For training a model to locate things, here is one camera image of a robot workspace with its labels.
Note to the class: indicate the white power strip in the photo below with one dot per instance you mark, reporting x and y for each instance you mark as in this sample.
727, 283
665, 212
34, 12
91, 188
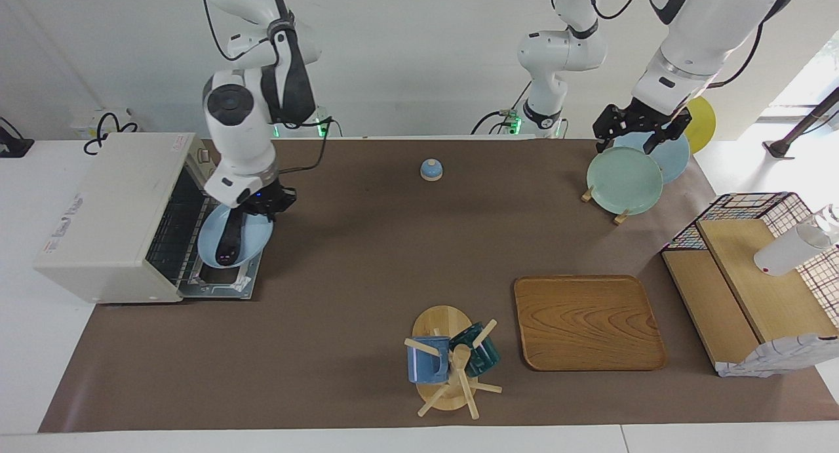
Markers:
85, 122

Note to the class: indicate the white cup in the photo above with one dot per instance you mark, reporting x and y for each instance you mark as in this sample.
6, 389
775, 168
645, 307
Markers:
790, 250

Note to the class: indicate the yellow plate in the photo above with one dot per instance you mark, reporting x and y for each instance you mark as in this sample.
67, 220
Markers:
701, 128

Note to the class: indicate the dark green mug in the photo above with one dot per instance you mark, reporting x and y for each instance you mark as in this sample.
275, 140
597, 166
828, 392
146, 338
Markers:
482, 354

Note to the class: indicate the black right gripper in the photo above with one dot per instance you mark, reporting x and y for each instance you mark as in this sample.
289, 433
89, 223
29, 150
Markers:
272, 200

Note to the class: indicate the pale green plate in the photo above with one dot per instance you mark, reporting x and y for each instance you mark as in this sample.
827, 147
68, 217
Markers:
623, 181

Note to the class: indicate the black clamp object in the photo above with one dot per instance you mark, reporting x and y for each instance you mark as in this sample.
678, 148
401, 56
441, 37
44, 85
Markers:
13, 145

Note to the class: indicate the beige toaster oven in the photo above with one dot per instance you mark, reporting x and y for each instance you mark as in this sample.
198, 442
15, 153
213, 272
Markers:
111, 210

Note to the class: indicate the wooden dish rack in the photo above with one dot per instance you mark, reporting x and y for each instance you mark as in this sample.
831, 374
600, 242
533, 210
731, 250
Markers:
621, 217

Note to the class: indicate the light blue racked plate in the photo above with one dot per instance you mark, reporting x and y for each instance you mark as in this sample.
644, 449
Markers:
675, 161

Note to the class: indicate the rectangular wooden tray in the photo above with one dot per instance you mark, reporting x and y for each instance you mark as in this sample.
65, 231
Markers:
586, 322

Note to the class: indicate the light blue serving plate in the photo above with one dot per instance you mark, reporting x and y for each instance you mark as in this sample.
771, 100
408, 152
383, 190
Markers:
255, 240

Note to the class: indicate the brown table mat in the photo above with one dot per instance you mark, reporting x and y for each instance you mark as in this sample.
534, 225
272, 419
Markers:
367, 256

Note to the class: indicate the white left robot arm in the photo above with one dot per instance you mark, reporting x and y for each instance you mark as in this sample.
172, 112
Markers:
708, 27

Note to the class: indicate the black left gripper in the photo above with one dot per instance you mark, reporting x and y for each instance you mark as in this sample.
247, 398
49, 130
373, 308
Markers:
645, 115

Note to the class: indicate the blue mug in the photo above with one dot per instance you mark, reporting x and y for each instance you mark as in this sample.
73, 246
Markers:
423, 364

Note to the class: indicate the black stand leg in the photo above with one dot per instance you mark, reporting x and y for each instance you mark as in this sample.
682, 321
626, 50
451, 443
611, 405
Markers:
803, 125

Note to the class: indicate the wooden mug tree stand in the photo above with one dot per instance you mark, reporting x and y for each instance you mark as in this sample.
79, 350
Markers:
442, 322

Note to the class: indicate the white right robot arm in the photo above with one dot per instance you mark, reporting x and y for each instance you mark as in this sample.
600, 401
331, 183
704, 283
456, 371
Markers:
242, 145

